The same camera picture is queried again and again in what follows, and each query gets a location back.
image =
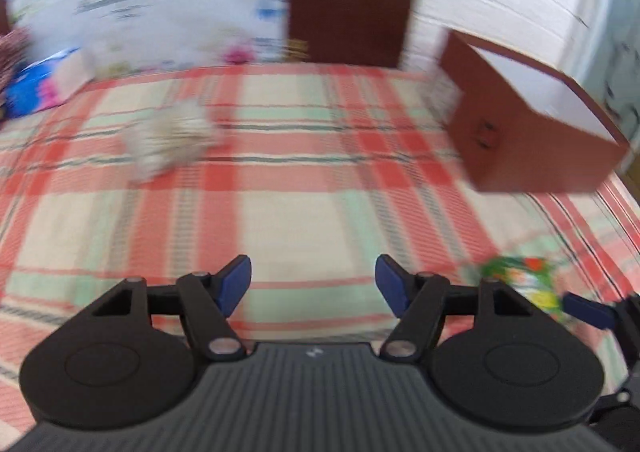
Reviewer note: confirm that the green snack packet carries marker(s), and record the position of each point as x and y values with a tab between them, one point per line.
525	279

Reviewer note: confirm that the brown wooden drawer box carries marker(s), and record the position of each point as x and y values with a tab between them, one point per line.
520	147

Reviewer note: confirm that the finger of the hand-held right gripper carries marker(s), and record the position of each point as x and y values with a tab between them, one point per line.
590	312

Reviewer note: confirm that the small pink toy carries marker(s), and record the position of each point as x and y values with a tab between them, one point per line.
237	54

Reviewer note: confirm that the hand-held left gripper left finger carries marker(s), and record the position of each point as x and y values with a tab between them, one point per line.
235	282

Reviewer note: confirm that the small yellow toy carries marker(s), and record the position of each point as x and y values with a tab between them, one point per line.
297	48

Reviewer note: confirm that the red plaid blanket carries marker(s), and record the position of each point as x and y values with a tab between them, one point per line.
310	212

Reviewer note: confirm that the blue plastic bag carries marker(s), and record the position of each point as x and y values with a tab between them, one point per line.
30	87

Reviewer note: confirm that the white crumpled packet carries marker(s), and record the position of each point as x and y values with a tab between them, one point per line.
172	137

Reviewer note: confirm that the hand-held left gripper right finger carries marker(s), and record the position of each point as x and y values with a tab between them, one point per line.
391	283

